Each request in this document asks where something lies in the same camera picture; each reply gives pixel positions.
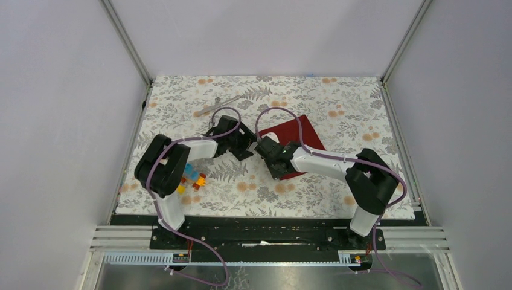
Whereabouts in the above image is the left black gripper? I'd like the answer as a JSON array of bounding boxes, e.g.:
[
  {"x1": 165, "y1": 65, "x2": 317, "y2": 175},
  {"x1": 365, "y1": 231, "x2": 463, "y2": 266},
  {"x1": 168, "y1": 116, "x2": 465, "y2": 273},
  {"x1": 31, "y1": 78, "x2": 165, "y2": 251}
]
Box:
[{"x1": 226, "y1": 121, "x2": 259, "y2": 160}]

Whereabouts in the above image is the dark red cloth napkin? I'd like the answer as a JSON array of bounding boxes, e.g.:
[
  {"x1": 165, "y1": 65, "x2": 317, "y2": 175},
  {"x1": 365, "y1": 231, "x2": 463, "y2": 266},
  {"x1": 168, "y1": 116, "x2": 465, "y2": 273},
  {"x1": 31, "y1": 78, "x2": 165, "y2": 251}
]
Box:
[{"x1": 259, "y1": 115, "x2": 325, "y2": 180}]

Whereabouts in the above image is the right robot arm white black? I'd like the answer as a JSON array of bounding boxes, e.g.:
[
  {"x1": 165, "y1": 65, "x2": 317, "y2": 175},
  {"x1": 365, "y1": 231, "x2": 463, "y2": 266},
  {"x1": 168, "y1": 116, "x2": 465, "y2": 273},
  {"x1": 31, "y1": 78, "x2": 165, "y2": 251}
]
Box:
[{"x1": 255, "y1": 137, "x2": 403, "y2": 249}]

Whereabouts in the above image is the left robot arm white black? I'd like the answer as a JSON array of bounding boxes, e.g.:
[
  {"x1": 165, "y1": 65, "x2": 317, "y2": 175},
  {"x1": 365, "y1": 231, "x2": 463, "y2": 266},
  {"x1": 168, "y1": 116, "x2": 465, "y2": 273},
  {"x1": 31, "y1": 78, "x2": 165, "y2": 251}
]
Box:
[{"x1": 134, "y1": 115, "x2": 257, "y2": 248}]

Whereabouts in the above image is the silver fork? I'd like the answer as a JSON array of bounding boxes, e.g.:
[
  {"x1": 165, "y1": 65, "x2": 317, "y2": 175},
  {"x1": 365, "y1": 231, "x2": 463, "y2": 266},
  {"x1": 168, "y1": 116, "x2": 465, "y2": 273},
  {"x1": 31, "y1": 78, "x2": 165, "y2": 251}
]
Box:
[{"x1": 209, "y1": 97, "x2": 221, "y2": 127}]

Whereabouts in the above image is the silver knife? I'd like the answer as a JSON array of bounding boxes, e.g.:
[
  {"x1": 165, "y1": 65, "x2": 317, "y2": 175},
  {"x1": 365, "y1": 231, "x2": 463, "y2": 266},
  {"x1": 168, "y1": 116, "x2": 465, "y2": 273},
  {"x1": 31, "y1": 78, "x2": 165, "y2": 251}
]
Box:
[{"x1": 193, "y1": 95, "x2": 242, "y2": 117}]

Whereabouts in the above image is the colourful toy block car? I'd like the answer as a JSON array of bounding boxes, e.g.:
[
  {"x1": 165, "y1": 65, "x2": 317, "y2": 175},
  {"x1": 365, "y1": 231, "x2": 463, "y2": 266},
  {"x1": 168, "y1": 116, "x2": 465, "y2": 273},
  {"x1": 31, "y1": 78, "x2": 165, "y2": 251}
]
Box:
[{"x1": 181, "y1": 163, "x2": 206, "y2": 190}]

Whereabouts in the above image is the floral patterned tablecloth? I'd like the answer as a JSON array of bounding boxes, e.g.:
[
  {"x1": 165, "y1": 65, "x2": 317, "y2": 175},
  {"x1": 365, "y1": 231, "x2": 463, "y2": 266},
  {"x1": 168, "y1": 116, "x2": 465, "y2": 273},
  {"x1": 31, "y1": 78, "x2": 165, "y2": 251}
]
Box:
[{"x1": 115, "y1": 76, "x2": 403, "y2": 218}]

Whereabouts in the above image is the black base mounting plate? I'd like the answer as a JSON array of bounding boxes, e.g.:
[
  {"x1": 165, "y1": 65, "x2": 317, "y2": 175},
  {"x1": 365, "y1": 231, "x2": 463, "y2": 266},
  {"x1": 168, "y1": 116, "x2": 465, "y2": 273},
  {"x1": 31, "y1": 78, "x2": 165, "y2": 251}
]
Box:
[{"x1": 110, "y1": 214, "x2": 427, "y2": 265}]

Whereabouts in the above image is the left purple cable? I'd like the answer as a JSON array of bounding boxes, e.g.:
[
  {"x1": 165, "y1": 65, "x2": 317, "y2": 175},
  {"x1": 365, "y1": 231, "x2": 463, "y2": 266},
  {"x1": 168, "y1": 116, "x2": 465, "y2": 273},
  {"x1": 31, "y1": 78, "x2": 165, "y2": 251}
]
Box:
[{"x1": 144, "y1": 106, "x2": 243, "y2": 287}]

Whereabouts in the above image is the slotted cable duct rail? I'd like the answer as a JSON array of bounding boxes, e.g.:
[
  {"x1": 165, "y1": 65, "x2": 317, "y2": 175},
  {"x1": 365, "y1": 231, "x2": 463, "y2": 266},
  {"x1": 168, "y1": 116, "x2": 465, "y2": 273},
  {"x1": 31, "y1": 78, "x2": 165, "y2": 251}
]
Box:
[{"x1": 103, "y1": 250, "x2": 369, "y2": 267}]

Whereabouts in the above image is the left aluminium frame post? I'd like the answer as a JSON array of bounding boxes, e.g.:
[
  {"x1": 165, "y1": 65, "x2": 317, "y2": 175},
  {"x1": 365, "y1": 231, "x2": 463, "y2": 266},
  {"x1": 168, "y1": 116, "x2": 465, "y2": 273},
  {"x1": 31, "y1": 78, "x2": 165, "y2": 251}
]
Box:
[{"x1": 99, "y1": 0, "x2": 153, "y2": 87}]

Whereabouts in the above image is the aluminium frame post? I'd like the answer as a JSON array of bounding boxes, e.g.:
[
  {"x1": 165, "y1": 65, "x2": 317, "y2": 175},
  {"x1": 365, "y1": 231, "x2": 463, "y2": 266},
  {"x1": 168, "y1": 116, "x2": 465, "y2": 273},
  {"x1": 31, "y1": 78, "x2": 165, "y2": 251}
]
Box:
[
  {"x1": 99, "y1": 0, "x2": 153, "y2": 87},
  {"x1": 381, "y1": 0, "x2": 433, "y2": 83}
]

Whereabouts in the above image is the right aluminium frame post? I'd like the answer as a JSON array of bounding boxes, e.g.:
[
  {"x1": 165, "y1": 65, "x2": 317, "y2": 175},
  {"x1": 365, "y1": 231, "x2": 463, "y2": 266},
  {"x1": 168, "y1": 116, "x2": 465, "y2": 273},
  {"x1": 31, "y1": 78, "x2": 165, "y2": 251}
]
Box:
[{"x1": 381, "y1": 0, "x2": 433, "y2": 83}]

